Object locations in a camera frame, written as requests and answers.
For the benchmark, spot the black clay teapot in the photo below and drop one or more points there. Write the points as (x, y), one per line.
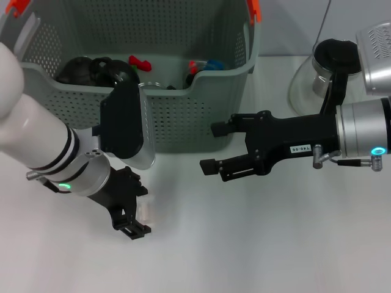
(76, 70)

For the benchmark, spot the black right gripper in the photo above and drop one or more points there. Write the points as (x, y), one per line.
(296, 134)

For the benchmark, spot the silver vented right wrist box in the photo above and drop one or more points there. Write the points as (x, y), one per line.
(377, 64)

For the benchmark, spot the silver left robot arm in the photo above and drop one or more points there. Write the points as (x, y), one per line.
(30, 131)

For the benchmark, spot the grey-green perforated storage bin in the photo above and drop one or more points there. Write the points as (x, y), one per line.
(189, 122)

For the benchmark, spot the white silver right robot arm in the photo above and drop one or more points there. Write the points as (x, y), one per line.
(363, 131)

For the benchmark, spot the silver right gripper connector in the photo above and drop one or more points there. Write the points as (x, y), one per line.
(317, 155)

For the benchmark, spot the blue toy plate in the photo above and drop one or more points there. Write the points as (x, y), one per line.
(215, 64)

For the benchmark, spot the white toy brick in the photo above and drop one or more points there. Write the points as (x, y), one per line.
(145, 210)

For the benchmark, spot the dark red long brick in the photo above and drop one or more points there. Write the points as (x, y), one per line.
(133, 59)

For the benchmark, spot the orange-red toy brick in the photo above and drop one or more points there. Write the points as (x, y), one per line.
(146, 65)

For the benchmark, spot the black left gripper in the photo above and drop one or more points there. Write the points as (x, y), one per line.
(122, 195)

